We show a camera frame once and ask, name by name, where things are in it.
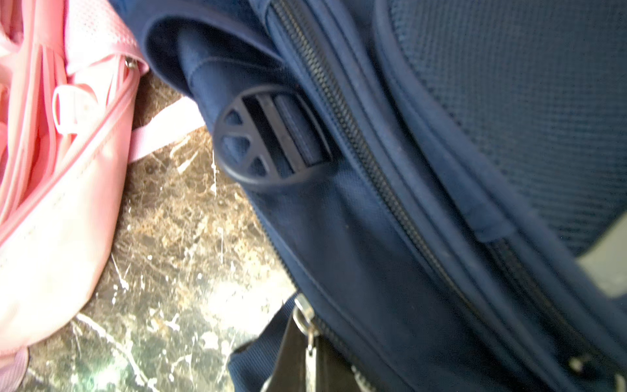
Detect pink backpack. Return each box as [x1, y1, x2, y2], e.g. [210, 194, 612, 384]
[1, 1, 204, 391]

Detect navy blue backpack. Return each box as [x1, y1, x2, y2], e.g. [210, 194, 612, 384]
[113, 1, 626, 391]

